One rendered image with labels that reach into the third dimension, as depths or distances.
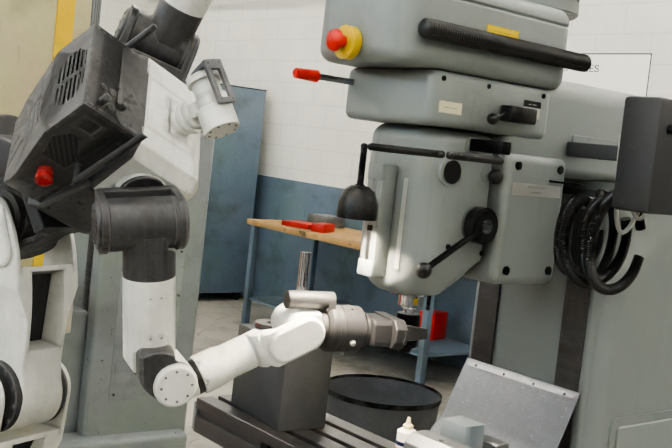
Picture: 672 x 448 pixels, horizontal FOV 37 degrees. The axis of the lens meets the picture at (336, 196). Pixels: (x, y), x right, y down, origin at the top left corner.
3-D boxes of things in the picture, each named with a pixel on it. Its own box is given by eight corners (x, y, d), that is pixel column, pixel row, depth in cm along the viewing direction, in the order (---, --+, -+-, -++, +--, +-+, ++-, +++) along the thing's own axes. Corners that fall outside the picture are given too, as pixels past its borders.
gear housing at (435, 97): (429, 124, 175) (435, 67, 175) (341, 117, 194) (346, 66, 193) (548, 140, 197) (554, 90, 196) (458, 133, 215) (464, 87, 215)
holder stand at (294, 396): (277, 432, 210) (287, 339, 209) (229, 403, 229) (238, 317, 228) (325, 428, 217) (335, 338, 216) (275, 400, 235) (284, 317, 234)
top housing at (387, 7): (399, 60, 168) (410, -35, 167) (305, 59, 188) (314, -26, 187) (570, 92, 198) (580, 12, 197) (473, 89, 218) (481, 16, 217)
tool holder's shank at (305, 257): (310, 304, 217) (316, 253, 216) (298, 304, 215) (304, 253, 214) (302, 301, 219) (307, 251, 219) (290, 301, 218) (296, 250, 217)
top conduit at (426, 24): (430, 37, 167) (432, 16, 167) (412, 37, 170) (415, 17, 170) (591, 72, 196) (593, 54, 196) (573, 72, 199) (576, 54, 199)
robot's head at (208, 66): (193, 123, 177) (213, 102, 172) (177, 81, 179) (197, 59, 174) (222, 120, 182) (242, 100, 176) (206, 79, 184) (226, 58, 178)
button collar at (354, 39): (352, 58, 175) (356, 24, 174) (330, 58, 179) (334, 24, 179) (360, 60, 176) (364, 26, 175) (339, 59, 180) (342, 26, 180)
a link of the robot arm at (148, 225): (110, 285, 163) (110, 205, 160) (102, 270, 172) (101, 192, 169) (180, 280, 168) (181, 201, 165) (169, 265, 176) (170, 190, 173)
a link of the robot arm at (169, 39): (149, -18, 194) (120, 42, 199) (148, -5, 186) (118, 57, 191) (203, 8, 198) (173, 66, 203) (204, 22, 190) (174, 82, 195)
